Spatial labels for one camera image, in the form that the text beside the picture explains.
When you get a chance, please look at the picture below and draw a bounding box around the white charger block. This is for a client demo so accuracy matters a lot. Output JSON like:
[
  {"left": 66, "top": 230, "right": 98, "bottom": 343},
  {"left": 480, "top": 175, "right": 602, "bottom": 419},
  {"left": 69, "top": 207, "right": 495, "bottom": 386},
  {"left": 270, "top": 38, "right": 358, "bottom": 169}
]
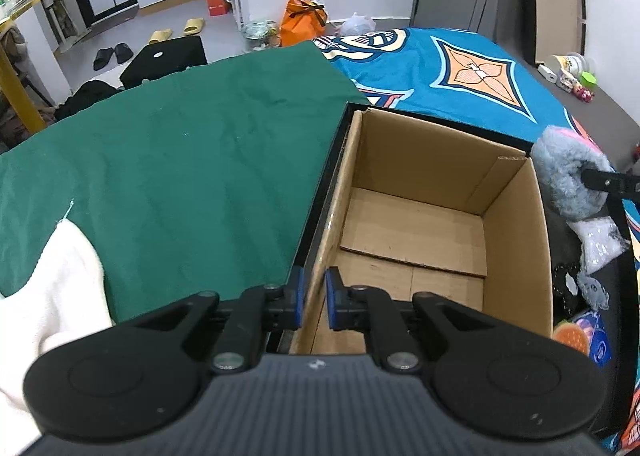
[{"left": 537, "top": 64, "right": 558, "bottom": 84}]

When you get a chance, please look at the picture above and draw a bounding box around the brown cardboard box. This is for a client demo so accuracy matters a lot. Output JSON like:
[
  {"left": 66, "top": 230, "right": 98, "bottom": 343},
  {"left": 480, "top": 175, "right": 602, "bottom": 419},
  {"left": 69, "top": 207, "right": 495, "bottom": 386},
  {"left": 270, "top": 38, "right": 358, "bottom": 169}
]
[{"left": 292, "top": 107, "right": 553, "bottom": 354}]

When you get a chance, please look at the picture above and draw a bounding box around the right black slipper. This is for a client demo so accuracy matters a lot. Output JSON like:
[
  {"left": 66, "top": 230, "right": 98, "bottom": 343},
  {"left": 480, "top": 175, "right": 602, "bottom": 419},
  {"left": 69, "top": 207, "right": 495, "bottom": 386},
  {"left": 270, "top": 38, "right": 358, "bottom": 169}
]
[{"left": 114, "top": 43, "right": 134, "bottom": 64}]

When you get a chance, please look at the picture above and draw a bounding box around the hamburger plush toy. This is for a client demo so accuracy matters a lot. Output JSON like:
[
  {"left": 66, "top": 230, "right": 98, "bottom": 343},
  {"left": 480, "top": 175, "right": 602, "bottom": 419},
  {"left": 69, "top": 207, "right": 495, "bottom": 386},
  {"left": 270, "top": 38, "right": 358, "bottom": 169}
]
[{"left": 552, "top": 321, "right": 590, "bottom": 355}]

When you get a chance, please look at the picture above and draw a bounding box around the black laptop bag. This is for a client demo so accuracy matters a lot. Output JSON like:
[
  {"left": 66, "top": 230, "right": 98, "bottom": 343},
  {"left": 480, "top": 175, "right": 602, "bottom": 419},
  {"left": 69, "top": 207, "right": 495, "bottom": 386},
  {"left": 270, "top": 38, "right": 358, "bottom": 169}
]
[{"left": 119, "top": 35, "right": 207, "bottom": 90}]

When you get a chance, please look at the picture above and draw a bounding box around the green cloth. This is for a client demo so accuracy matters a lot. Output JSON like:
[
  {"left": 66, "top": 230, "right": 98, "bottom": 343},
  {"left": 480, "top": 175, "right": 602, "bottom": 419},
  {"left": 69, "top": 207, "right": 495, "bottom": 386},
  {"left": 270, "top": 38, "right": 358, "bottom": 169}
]
[{"left": 1, "top": 43, "right": 361, "bottom": 321}]

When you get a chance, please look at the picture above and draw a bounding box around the red small toy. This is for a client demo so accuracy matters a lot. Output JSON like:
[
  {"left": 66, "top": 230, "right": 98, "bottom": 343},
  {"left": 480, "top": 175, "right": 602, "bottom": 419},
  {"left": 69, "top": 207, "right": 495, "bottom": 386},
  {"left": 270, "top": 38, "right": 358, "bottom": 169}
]
[{"left": 574, "top": 87, "right": 593, "bottom": 102}]

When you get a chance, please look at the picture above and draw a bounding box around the yellow metal shelf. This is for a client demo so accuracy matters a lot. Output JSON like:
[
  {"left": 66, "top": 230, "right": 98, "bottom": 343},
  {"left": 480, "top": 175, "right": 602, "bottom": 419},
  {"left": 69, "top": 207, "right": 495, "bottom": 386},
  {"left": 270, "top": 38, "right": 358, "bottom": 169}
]
[{"left": 0, "top": 0, "right": 59, "bottom": 137}]

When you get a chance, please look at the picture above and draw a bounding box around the blue tissue pack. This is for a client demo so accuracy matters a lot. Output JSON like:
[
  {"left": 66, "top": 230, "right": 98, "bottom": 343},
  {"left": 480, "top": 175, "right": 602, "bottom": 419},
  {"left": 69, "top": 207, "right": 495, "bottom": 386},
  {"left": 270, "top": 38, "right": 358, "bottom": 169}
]
[{"left": 573, "top": 311, "right": 612, "bottom": 367}]

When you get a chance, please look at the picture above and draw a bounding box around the grey round plush toy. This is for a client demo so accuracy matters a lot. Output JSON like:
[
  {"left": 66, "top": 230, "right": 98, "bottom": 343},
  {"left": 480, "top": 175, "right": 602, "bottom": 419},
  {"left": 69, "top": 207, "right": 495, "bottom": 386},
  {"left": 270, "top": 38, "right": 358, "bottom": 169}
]
[{"left": 530, "top": 125, "right": 613, "bottom": 222}]

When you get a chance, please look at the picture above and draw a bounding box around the orange bag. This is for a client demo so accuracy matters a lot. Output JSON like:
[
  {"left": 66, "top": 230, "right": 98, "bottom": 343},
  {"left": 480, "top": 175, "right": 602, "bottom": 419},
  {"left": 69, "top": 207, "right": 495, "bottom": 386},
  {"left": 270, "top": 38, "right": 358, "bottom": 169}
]
[{"left": 280, "top": 0, "right": 328, "bottom": 47}]

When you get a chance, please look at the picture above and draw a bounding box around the white towel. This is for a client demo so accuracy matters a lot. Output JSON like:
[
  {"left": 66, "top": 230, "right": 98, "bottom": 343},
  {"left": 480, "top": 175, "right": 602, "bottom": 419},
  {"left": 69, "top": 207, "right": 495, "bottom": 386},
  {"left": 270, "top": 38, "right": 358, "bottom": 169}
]
[{"left": 1, "top": 219, "right": 112, "bottom": 455}]

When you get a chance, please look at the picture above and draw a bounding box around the white plastic bag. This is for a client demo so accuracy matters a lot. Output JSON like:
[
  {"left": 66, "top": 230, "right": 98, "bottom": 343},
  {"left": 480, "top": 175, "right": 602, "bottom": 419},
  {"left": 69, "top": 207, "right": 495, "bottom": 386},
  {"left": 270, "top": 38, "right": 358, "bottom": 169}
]
[{"left": 337, "top": 12, "right": 376, "bottom": 38}]

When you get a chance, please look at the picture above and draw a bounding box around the black dotted soft pouch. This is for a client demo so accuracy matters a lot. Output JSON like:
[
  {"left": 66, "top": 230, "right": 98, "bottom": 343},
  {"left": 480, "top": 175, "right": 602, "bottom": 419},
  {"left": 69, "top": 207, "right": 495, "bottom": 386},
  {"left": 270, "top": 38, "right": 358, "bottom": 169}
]
[{"left": 552, "top": 263, "right": 582, "bottom": 321}]

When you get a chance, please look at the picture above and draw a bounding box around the grey totoro plush toy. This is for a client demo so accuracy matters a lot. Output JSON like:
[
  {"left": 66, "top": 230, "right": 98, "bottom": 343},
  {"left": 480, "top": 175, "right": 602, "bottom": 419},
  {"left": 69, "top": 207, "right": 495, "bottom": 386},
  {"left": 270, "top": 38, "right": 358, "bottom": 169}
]
[{"left": 576, "top": 272, "right": 610, "bottom": 312}]

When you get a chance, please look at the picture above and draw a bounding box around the blue patterned blanket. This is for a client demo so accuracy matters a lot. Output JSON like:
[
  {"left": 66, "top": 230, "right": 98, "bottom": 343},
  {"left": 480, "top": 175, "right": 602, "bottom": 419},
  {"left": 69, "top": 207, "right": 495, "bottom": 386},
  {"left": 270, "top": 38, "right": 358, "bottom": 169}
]
[{"left": 313, "top": 26, "right": 640, "bottom": 454}]

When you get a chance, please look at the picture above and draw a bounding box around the green small cup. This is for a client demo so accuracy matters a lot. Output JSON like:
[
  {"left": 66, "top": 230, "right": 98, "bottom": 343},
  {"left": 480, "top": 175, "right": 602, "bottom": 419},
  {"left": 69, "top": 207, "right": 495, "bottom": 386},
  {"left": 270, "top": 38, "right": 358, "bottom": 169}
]
[{"left": 578, "top": 71, "right": 597, "bottom": 92}]

